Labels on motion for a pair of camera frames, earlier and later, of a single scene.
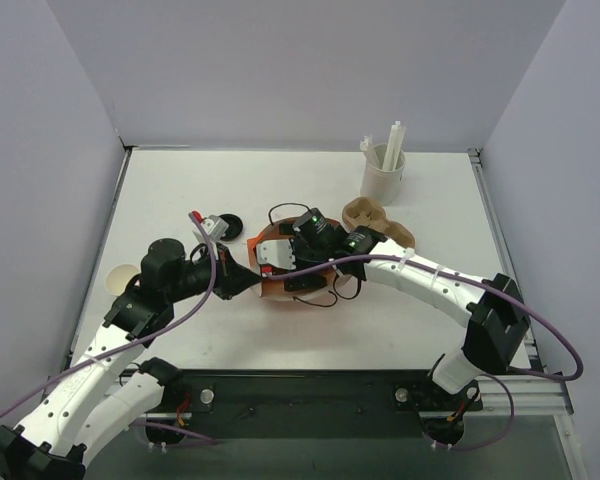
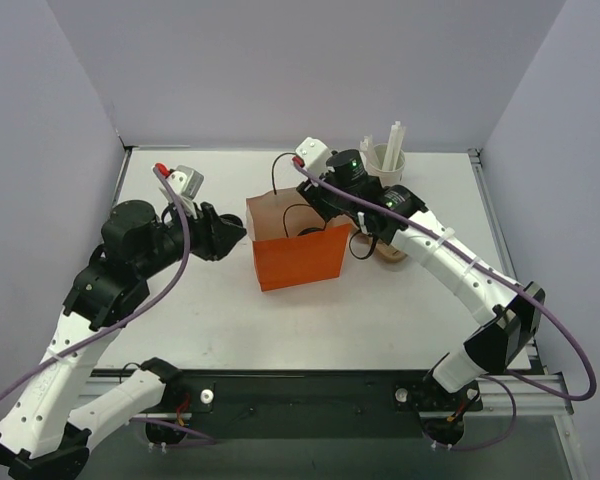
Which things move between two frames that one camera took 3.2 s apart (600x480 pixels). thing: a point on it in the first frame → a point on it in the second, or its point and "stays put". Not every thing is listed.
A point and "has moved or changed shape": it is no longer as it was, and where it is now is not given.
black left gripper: [225, 272] → [208, 232]
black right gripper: [300, 259] → [315, 195]
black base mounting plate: [310, 403] stays put
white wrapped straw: [393, 147] stays put
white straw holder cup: [379, 184] stays put
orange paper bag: [274, 288] has moved or changed shape
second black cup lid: [235, 226] stays put
